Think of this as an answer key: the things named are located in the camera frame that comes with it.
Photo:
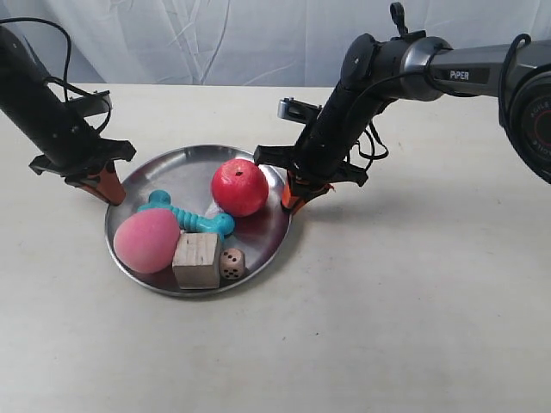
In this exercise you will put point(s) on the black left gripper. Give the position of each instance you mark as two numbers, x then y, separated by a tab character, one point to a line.
75	150

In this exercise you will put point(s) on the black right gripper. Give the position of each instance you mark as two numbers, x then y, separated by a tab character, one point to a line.
318	155

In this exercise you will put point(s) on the round silver metal plate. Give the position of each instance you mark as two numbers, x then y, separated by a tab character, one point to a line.
185	174

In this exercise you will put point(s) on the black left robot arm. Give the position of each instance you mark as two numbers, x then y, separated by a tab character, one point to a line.
53	113

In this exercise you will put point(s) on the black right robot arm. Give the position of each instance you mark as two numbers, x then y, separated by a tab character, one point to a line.
412	67

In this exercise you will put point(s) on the red toy apple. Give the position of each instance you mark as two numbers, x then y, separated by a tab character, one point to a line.
239	187

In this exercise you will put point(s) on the pink toy peach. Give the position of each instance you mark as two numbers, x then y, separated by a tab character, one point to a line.
146	242

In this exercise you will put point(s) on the teal rubber bone toy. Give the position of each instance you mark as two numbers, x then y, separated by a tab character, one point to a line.
222	224

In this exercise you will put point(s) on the small wooden die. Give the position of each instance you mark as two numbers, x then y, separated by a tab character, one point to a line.
232	264

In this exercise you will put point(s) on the wooden block cube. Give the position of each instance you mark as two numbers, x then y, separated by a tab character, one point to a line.
195	263

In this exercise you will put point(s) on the white backdrop cloth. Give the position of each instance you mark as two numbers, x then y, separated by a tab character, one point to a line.
259	43

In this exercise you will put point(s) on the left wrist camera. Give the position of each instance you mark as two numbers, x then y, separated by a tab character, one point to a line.
90	104

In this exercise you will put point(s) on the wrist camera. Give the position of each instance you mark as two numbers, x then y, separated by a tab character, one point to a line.
297	111
90	104

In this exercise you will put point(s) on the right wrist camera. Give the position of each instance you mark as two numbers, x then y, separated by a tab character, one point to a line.
297	111

